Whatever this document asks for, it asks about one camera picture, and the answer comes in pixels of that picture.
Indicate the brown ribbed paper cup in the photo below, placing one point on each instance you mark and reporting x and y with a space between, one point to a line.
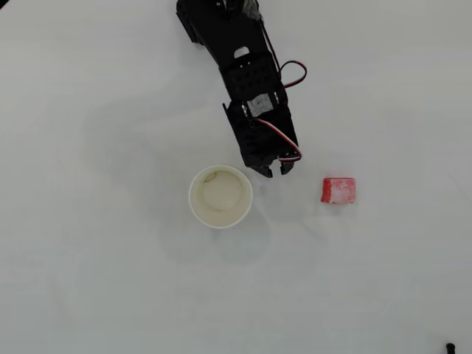
221 197

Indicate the red foam cube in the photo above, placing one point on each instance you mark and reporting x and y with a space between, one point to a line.
338 190

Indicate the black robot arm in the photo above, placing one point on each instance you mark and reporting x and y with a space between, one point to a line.
221 37

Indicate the small black object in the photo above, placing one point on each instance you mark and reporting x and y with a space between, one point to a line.
450 348

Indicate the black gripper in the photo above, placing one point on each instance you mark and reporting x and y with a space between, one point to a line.
266 169

